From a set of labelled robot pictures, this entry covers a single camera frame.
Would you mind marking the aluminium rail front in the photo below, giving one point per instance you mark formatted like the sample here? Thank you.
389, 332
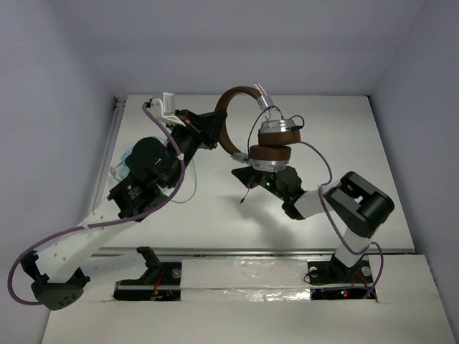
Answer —
118, 251

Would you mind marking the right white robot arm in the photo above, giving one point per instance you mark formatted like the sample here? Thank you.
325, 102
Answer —
358, 203

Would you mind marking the blue headphones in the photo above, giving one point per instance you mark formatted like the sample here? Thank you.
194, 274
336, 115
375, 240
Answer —
121, 170

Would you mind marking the aluminium rail left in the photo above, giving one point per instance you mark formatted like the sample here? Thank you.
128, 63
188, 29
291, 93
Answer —
119, 104

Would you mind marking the brown silver headphones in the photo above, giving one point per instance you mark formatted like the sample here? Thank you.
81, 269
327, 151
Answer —
274, 137

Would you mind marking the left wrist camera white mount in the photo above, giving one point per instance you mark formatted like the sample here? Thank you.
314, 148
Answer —
162, 106

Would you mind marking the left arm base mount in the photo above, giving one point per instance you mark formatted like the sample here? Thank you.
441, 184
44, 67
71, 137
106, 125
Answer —
161, 281

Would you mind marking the aluminium rail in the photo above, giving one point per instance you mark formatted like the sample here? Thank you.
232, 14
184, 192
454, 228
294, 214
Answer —
119, 104
118, 251

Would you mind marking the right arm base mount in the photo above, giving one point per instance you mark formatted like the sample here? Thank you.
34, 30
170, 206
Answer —
331, 280

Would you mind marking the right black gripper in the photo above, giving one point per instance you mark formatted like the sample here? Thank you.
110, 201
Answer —
244, 175

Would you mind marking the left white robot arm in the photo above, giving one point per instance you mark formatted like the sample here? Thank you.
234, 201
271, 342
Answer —
156, 171

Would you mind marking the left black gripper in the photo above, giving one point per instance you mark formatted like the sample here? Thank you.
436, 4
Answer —
200, 130

